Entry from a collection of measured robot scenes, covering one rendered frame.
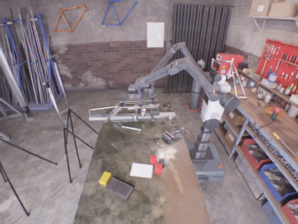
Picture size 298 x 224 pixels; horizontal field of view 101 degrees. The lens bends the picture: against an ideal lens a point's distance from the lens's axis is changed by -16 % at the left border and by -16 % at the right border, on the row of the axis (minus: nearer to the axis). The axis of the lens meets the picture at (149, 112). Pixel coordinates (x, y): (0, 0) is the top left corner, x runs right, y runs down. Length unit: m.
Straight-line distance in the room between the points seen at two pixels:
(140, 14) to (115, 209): 3.74
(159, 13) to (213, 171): 3.46
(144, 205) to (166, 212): 0.13
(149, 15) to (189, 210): 3.76
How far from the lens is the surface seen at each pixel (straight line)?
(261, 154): 2.30
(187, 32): 3.68
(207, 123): 1.55
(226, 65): 3.22
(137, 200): 0.98
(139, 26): 3.93
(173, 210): 0.97
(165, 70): 1.09
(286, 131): 2.10
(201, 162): 1.99
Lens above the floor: 1.78
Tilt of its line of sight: 34 degrees down
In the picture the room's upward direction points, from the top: straight up
